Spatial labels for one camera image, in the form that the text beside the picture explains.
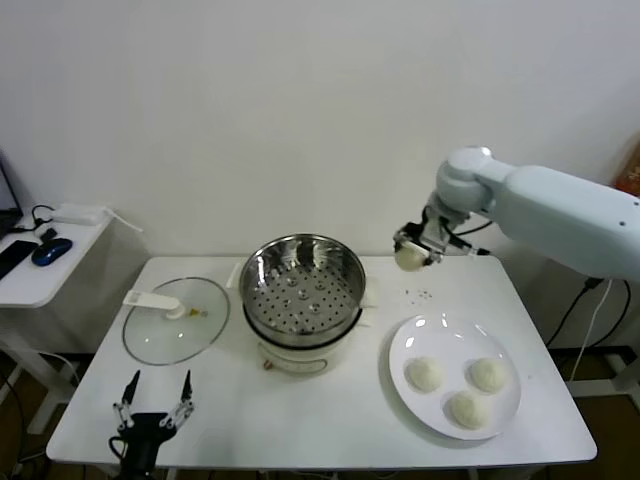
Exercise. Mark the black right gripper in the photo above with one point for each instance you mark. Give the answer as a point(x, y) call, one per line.
point(430, 235)

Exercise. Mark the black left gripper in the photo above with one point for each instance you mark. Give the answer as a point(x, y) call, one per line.
point(147, 427)

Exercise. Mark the white steamed baozi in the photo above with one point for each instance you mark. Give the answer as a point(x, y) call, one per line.
point(410, 260)
point(424, 375)
point(486, 375)
point(469, 410)

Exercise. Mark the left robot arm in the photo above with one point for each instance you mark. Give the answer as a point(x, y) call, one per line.
point(140, 465)

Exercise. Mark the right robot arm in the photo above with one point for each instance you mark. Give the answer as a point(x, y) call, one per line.
point(550, 210)

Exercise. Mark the stainless steel steamer basket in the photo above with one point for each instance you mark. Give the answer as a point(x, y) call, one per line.
point(300, 280)

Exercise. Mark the dark crumbs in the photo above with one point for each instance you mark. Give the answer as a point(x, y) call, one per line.
point(420, 295)

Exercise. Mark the white round plate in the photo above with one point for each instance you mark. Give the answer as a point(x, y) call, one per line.
point(415, 340)

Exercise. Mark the white electric cooker pot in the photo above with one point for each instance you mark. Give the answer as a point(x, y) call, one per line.
point(295, 362)

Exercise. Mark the white side table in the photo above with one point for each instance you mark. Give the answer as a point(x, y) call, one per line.
point(30, 290)

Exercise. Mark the black inline power adapter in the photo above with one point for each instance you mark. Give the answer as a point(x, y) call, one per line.
point(594, 284)

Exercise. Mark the blue computer mouse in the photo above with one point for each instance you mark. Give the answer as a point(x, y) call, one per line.
point(52, 251)

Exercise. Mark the small black dongle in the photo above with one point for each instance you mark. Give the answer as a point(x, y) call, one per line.
point(48, 234)

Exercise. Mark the black smartphone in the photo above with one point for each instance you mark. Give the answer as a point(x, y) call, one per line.
point(17, 252)

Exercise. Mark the white power adapter box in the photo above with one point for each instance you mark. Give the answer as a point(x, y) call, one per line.
point(77, 214)

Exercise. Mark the black laptop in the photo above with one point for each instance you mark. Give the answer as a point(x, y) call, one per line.
point(7, 200)

